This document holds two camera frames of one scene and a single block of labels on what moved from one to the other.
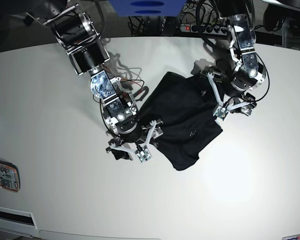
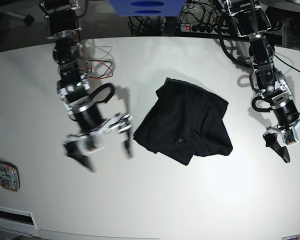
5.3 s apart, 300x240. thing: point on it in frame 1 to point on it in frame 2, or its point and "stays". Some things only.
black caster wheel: x=28 y=20 stays
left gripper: x=119 y=154 to x=118 y=124
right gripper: x=206 y=73 to x=270 y=139
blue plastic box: x=147 y=8 stays
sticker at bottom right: x=299 y=236 stays
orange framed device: x=4 y=174 stays
